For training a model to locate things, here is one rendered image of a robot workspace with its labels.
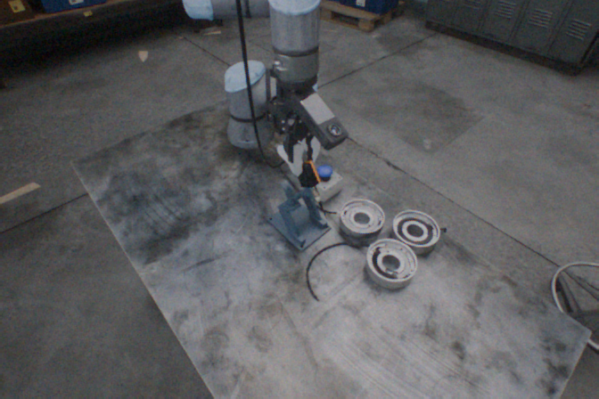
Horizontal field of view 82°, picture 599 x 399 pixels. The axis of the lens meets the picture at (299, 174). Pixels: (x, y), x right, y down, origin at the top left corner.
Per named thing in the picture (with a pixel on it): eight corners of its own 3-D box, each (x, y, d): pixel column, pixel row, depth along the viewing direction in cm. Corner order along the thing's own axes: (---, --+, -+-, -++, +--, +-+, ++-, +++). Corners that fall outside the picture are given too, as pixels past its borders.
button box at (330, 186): (341, 190, 94) (343, 176, 91) (323, 202, 91) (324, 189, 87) (321, 175, 99) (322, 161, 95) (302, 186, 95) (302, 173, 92)
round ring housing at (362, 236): (387, 218, 87) (389, 207, 84) (374, 249, 80) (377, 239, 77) (347, 204, 90) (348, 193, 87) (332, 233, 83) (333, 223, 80)
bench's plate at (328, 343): (586, 336, 68) (593, 331, 66) (400, 701, 39) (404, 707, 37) (238, 97, 133) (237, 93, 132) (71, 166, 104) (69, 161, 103)
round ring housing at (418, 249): (400, 260, 78) (404, 249, 75) (382, 224, 85) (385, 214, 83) (443, 252, 79) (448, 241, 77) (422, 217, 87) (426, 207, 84)
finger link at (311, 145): (303, 151, 76) (299, 118, 70) (323, 164, 73) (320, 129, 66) (292, 158, 75) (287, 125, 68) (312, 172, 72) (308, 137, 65)
